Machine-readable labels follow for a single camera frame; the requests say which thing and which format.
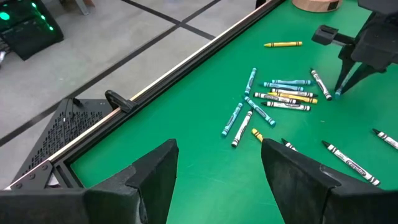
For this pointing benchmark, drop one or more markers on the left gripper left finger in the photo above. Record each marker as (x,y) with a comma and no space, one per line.
(149,193)

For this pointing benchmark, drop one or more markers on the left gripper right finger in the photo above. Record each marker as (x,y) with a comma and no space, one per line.
(295,193)

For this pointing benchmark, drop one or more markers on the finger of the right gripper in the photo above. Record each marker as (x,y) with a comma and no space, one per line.
(363,74)
(344,71)

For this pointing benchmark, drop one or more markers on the blue crayon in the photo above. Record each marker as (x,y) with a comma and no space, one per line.
(250,81)
(337,92)
(291,82)
(232,119)
(259,111)
(282,86)

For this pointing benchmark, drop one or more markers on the yellow crayon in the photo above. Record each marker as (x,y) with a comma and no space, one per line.
(306,100)
(257,135)
(283,44)

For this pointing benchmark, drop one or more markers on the green table mat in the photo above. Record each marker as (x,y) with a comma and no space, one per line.
(186,140)

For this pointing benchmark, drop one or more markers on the round wooden lamp base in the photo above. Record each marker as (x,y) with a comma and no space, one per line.
(317,4)

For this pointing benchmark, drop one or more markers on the black computer with green lights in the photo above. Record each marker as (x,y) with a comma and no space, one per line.
(28,28)

